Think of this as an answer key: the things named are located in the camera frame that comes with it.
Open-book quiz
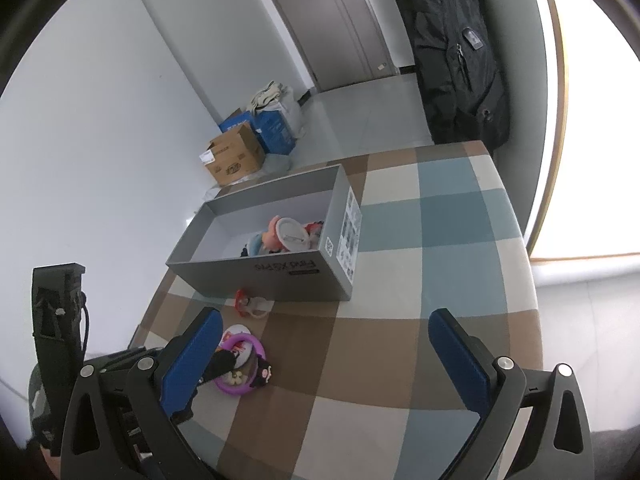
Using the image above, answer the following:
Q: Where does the black backpack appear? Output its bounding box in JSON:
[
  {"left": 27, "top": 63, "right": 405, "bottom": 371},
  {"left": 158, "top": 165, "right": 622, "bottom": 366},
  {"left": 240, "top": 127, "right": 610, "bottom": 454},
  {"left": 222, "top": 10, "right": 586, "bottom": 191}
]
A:
[{"left": 394, "top": 0, "right": 511, "bottom": 154}]

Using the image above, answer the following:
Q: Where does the red white charm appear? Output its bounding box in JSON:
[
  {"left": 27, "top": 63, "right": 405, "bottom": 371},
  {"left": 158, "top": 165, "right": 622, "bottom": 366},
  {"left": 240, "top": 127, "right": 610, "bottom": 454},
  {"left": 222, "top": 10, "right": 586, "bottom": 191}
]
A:
[{"left": 234, "top": 288, "right": 274, "bottom": 320}]

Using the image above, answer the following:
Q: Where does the clear plastic bag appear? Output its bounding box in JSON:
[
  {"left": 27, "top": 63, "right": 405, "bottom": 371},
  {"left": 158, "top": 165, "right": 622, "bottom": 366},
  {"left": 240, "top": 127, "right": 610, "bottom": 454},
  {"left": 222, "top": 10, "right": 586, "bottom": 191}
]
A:
[{"left": 262, "top": 152, "right": 294, "bottom": 177}]

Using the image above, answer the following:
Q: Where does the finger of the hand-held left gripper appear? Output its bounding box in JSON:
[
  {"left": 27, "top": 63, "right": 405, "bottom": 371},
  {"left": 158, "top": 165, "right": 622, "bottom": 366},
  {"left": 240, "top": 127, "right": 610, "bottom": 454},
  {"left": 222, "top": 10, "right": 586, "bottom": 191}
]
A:
[{"left": 199, "top": 349, "right": 237, "bottom": 387}]

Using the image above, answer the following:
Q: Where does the purple ring bracelet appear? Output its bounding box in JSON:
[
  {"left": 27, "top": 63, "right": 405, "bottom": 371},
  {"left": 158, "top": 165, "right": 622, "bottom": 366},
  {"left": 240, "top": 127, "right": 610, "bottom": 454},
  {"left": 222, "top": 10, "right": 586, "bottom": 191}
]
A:
[{"left": 214, "top": 332, "right": 272, "bottom": 399}]

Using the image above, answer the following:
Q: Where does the pink figure charm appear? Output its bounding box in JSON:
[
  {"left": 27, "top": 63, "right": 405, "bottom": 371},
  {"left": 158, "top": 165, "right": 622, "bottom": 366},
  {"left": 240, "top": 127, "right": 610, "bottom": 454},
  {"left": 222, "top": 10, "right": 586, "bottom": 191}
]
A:
[{"left": 248, "top": 216, "right": 287, "bottom": 256}]

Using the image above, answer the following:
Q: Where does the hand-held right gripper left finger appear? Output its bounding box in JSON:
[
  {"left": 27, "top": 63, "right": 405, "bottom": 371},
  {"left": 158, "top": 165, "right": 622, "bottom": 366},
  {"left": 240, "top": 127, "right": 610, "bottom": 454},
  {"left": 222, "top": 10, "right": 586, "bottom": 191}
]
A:
[{"left": 61, "top": 307, "right": 224, "bottom": 480}]

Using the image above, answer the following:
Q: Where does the gold framed mirror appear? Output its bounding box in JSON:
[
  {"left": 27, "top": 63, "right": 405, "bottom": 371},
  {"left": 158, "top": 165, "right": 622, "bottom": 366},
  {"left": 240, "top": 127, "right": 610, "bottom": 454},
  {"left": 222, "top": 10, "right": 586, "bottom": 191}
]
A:
[{"left": 529, "top": 0, "right": 640, "bottom": 264}]

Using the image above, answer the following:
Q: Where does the brown cardboard box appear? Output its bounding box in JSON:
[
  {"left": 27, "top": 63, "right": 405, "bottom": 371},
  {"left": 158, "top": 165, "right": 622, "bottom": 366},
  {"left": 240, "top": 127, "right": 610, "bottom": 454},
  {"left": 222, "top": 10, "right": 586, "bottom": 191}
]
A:
[{"left": 201, "top": 122, "right": 266, "bottom": 187}]

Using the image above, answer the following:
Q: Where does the white round badge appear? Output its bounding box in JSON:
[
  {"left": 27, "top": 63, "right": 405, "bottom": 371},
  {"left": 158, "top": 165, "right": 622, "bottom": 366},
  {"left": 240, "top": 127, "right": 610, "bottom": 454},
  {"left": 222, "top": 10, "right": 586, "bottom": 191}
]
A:
[{"left": 221, "top": 324, "right": 254, "bottom": 367}]

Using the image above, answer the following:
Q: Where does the grey cardboard box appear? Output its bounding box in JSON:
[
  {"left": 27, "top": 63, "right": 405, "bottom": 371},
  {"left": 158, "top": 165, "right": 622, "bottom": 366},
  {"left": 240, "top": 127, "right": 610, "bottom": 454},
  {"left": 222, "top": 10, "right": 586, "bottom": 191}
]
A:
[{"left": 166, "top": 164, "right": 364, "bottom": 303}]

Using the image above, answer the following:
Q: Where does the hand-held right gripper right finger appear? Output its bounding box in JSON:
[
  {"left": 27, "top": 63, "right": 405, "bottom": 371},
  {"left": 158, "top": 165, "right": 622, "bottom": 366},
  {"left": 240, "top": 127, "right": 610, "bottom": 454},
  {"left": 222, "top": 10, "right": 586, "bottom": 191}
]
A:
[{"left": 428, "top": 308, "right": 596, "bottom": 480}]

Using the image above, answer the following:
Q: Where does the black figure charm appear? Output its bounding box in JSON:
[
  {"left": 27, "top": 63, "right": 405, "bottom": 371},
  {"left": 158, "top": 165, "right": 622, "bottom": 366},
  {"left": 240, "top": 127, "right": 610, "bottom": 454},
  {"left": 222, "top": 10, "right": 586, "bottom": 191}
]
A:
[{"left": 249, "top": 359, "right": 274, "bottom": 389}]

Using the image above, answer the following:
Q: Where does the blue cardboard box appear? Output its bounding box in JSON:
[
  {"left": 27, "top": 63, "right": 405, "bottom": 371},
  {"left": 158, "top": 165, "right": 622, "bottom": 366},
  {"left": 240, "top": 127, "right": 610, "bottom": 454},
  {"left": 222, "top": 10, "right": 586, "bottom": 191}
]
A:
[{"left": 218, "top": 102, "right": 297, "bottom": 156}]

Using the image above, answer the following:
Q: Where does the white round disc charm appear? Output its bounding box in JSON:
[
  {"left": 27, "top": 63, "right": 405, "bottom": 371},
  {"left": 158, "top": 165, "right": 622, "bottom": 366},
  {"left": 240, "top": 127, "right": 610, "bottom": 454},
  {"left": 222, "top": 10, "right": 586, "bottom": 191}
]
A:
[{"left": 276, "top": 217, "right": 312, "bottom": 252}]

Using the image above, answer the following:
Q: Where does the grey door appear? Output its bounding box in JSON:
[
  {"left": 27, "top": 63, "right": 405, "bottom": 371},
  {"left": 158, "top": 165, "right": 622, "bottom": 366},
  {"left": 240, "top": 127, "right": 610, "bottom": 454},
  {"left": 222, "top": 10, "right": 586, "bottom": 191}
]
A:
[{"left": 250, "top": 0, "right": 402, "bottom": 94}]

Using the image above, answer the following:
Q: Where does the white bag with cloth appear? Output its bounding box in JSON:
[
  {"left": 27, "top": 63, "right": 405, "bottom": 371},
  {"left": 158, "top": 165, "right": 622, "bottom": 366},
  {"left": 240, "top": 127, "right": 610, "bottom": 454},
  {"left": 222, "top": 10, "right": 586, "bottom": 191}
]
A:
[{"left": 249, "top": 80, "right": 307, "bottom": 142}]

